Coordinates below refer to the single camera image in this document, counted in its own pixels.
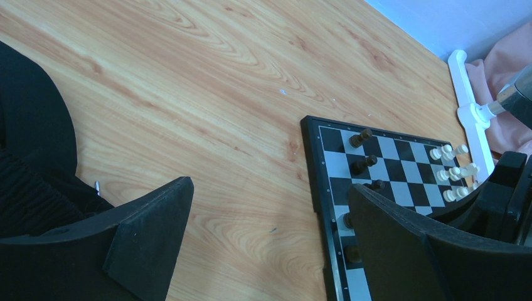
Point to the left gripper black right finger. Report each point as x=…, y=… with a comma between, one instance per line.
x=408, y=256

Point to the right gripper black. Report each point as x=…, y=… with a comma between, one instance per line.
x=500, y=208

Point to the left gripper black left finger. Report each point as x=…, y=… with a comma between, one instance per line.
x=125, y=253

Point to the dark chess piece cluster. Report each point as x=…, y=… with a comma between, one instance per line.
x=351, y=252

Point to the black white chess board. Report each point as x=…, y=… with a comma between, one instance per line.
x=404, y=165

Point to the row of light chess pieces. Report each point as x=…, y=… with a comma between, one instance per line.
x=447, y=153

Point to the white clothes rack stand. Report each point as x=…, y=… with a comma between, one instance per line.
x=514, y=98

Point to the pink hanging shorts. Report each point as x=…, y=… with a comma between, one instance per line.
x=494, y=75

